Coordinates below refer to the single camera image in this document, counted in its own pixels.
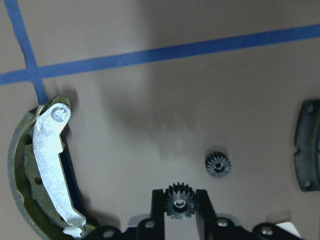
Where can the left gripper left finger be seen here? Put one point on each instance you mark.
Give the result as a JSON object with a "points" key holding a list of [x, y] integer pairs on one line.
{"points": [[151, 228]]}

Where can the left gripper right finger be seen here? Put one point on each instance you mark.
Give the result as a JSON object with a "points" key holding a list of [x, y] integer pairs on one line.
{"points": [[212, 227]]}

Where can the small black bearing gear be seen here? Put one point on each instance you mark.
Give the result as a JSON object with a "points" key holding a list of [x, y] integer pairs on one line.
{"points": [[180, 201]]}

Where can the dark green brake shoe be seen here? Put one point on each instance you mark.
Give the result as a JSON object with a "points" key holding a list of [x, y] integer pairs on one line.
{"points": [[41, 174]]}

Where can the black brake pad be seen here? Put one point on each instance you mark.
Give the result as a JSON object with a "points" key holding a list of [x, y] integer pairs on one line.
{"points": [[307, 142]]}

